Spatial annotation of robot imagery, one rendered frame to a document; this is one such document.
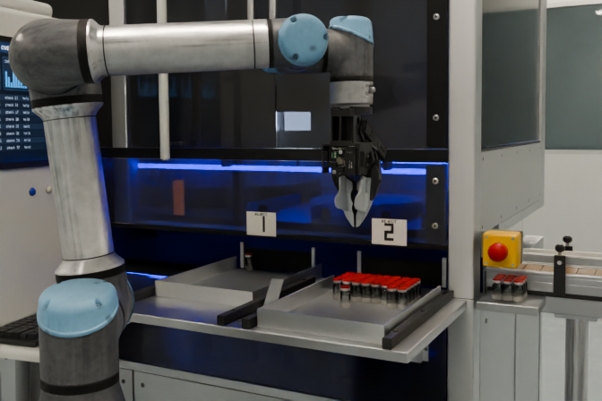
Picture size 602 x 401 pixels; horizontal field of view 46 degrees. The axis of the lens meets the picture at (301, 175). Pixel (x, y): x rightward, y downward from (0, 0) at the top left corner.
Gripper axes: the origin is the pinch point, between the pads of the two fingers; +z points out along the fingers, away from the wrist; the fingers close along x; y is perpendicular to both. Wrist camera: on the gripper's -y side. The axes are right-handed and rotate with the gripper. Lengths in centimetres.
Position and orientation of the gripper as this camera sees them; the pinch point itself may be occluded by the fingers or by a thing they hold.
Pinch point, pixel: (356, 218)
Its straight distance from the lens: 127.2
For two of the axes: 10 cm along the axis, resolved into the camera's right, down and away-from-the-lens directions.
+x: 8.9, 0.2, -4.6
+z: 0.1, 10.0, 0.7
